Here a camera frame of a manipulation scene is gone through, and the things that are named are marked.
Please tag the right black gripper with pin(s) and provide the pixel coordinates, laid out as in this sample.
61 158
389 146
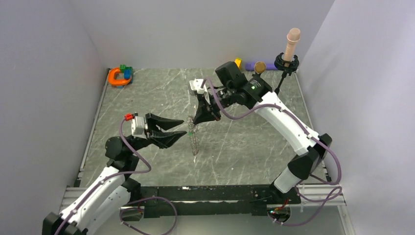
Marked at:
206 111

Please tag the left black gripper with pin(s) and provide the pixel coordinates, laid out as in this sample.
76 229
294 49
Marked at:
162 139

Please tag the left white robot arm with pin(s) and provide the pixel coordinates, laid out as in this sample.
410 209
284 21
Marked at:
114 187

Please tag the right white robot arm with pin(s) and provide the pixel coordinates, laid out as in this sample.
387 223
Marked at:
259 97

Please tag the yellow toy block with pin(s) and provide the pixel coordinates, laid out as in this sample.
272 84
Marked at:
238 62

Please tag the blue toy block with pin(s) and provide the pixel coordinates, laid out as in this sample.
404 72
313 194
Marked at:
128 74

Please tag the purple cylinder toy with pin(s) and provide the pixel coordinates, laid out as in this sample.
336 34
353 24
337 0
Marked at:
249 66

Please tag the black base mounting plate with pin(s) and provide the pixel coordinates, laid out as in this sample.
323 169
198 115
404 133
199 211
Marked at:
155 202

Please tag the green toy block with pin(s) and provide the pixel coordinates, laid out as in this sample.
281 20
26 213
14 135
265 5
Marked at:
125 69

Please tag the tall black microphone stand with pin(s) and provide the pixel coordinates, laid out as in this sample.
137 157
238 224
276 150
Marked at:
287 68

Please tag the pink microphone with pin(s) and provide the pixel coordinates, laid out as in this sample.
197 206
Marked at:
293 37

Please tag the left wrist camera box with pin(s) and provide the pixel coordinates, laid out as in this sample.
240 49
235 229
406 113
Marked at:
138 124

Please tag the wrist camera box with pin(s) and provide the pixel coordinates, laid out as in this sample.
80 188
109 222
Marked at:
197 86
138 124

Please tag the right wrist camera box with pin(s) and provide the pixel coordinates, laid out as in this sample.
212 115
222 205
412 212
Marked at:
197 86

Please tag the orange ring toy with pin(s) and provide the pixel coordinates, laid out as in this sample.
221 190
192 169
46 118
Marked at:
116 78

